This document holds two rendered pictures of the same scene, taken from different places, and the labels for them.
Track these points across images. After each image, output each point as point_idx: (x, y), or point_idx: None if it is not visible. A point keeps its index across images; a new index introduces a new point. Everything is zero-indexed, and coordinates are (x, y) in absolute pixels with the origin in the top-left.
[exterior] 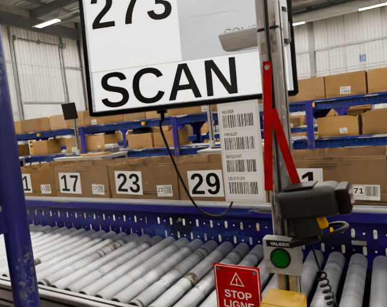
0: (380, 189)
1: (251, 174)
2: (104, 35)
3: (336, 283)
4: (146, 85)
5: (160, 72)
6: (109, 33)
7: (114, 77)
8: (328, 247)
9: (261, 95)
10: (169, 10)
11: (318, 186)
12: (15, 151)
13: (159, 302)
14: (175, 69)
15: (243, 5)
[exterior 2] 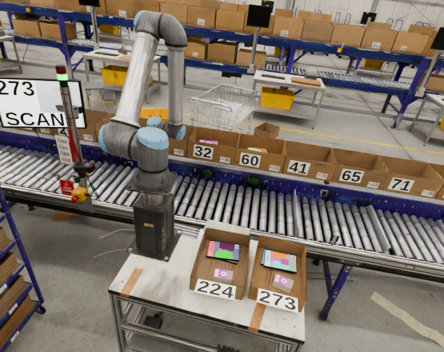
0: None
1: (68, 156)
2: (4, 97)
3: (112, 179)
4: (26, 119)
5: (32, 115)
6: (6, 97)
7: (11, 114)
8: (119, 162)
9: None
10: (33, 93)
11: (84, 165)
12: None
13: (42, 187)
14: (38, 114)
15: None
